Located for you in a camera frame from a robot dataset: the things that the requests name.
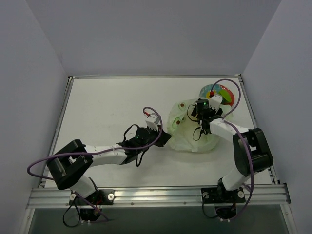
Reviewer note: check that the aluminium front rail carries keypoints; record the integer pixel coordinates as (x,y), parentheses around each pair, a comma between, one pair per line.
(156,197)

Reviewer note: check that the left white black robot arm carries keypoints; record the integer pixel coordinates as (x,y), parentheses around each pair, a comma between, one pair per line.
(68,170)

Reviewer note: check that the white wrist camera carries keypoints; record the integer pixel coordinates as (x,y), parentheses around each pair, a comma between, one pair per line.
(215,102)
(153,121)

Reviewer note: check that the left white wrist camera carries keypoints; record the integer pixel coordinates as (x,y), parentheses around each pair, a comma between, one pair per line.
(153,121)

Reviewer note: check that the light green plastic bag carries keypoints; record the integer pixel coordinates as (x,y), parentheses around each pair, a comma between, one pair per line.
(185,135)

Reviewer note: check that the red teal floral plate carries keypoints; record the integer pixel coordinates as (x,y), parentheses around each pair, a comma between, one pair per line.
(216,90)

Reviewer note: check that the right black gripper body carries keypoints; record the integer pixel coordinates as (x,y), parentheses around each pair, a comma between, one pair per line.
(198,113)

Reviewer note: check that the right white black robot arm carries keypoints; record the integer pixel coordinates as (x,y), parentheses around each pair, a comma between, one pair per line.
(251,151)

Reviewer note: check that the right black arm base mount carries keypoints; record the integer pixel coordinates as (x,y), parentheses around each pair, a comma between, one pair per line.
(213,195)

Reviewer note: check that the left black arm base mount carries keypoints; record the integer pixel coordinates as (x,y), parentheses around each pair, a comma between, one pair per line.
(92,195)

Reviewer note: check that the green fake fruit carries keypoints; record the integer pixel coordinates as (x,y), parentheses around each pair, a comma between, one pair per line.
(226,97)

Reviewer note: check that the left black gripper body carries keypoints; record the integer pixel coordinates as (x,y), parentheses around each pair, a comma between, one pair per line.
(160,138)

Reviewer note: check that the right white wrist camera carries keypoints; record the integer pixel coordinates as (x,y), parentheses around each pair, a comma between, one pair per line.
(215,102)

